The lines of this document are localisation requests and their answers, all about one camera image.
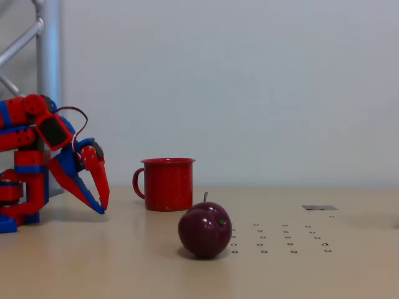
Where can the dark purple plum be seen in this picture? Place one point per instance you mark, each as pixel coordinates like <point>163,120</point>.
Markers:
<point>202,232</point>

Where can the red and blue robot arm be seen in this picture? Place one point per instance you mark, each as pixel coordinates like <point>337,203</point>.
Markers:
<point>18,113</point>

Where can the grey metal diagonal tube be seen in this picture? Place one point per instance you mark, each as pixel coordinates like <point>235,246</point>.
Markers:
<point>18,43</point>
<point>11,85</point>

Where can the grey metal vertical pole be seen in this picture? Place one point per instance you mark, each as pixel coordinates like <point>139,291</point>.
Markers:
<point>50,62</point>

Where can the red speckled enamel mug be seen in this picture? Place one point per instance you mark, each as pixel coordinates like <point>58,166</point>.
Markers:
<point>168,187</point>

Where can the flat grey tape patch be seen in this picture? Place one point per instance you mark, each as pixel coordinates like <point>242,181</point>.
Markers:
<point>319,207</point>

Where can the small metal screw post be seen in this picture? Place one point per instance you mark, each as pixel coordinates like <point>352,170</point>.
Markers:
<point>205,197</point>

